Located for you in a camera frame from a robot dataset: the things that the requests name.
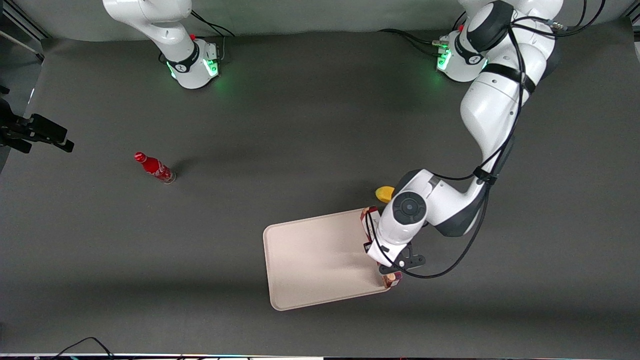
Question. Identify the black camera stand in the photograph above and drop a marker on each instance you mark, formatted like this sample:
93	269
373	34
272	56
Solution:
30	131

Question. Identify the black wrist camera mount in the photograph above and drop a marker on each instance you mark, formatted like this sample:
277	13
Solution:
414	260

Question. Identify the beige plastic tray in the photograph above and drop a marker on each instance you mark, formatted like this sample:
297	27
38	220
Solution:
320	260

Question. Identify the red cookie box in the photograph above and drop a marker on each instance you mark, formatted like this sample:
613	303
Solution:
369	222

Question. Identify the yellow lemon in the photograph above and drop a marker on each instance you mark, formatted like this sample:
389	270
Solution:
384	194

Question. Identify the red soda bottle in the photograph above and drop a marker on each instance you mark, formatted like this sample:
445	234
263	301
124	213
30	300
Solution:
155	168

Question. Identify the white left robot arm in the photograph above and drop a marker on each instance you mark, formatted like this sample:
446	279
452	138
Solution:
492	110

